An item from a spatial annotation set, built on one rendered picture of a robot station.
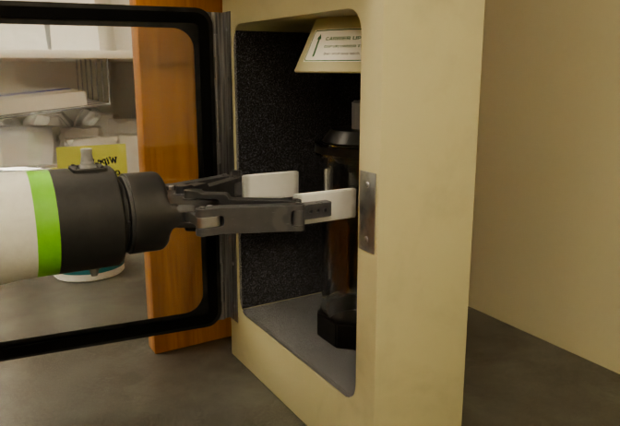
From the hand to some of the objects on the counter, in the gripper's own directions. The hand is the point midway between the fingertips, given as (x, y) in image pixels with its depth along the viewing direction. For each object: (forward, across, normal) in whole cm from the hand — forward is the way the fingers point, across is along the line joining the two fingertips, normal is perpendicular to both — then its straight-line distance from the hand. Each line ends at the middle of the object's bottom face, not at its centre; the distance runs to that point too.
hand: (309, 194), depth 67 cm
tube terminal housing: (+10, 0, +25) cm, 26 cm away
